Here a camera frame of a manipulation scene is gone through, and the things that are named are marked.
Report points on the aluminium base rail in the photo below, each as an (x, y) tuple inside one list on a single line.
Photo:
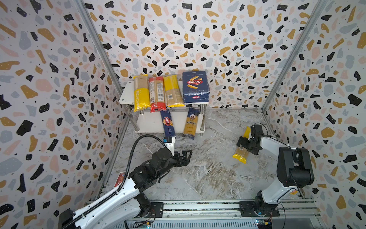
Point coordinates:
[(207, 214)]

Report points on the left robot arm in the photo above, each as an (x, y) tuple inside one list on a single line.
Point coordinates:
[(128, 200)]

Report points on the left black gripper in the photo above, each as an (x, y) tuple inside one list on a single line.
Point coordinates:
[(186, 161)]

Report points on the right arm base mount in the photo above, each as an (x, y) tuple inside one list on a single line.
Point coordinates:
[(258, 208)]

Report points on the red card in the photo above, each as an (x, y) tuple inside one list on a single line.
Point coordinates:
[(120, 179)]

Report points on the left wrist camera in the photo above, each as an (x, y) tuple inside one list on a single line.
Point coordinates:
[(169, 142)]

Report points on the white two-tier shelf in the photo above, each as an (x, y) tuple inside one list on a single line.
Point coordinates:
[(150, 123)]

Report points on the yellow-top spaghetti bag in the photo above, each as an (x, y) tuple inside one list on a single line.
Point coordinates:
[(173, 97)]

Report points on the blue Barilla pasta box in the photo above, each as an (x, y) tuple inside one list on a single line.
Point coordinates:
[(195, 87)]

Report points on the blue-top clear spaghetti bag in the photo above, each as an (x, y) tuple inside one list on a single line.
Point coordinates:
[(191, 123)]

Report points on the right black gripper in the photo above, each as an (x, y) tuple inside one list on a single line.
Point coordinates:
[(249, 144)]

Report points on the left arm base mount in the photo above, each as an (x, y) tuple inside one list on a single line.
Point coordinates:
[(144, 207)]

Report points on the blue Barilla spaghetti box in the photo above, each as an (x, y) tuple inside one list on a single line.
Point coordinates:
[(167, 123)]

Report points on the red spaghetti bag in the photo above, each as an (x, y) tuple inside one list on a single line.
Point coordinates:
[(157, 94)]

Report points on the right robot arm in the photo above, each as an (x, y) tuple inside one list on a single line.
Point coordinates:
[(294, 170)]

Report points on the yellow Pastatime spaghetti bag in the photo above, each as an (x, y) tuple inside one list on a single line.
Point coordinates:
[(141, 93)]

